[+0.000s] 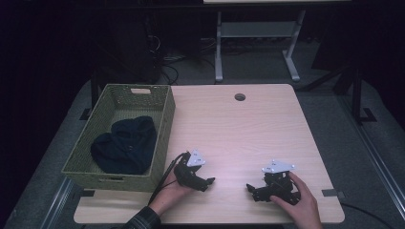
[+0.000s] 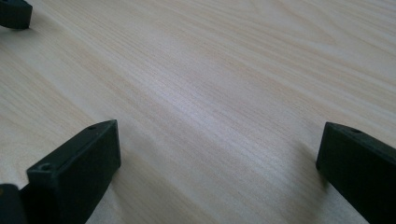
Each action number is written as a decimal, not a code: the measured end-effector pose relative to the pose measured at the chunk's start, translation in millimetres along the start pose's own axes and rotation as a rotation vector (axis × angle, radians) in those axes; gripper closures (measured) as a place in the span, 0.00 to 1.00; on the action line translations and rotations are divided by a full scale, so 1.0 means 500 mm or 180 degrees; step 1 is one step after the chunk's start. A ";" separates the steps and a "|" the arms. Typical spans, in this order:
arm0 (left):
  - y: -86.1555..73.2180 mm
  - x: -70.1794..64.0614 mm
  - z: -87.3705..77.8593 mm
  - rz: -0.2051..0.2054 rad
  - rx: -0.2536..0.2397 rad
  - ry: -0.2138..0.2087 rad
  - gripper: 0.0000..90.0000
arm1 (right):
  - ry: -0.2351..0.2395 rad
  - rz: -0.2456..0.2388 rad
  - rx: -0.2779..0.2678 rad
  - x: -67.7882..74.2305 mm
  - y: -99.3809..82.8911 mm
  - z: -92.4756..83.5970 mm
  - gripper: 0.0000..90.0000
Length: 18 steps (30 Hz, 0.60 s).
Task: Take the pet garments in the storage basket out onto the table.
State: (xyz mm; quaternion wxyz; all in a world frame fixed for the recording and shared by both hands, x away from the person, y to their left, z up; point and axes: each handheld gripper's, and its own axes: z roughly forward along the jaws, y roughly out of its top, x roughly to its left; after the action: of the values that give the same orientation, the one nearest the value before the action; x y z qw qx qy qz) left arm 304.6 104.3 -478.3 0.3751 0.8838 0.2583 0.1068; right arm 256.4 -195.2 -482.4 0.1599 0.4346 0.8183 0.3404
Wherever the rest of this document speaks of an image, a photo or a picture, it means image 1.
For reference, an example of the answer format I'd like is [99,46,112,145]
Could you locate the dark computer case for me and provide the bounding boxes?
[95,12,161,86]

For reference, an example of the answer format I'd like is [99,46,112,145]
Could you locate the black floor cable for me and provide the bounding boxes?
[339,201,389,229]

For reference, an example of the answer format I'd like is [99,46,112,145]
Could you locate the tangle of floor cables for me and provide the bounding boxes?
[149,31,218,86]

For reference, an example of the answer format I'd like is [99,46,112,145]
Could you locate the person's right hand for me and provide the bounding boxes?
[269,171,324,229]

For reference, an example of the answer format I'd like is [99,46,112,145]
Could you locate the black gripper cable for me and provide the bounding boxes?
[147,152,192,205]

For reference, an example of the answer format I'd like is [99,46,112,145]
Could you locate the black metal stand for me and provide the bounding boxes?
[299,61,378,126]

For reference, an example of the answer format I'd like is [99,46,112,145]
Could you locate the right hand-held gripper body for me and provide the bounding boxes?
[261,158,302,206]

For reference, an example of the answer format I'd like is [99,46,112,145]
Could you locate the person's left hand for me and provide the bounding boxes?
[148,168,196,218]

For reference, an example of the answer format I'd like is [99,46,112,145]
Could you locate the grey tape strip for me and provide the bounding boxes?
[321,188,346,198]

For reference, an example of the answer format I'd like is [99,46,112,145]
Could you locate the dark blue cloth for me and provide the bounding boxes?
[90,115,158,176]

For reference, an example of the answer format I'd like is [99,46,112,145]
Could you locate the green woven basket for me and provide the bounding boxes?
[61,83,177,194]

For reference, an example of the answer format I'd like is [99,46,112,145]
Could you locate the white metal desk frame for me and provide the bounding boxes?
[202,0,352,84]

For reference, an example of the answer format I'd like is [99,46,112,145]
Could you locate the metal floor rail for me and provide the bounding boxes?
[336,94,405,221]
[39,176,76,229]

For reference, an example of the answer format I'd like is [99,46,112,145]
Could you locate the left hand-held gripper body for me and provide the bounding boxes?
[173,149,207,189]

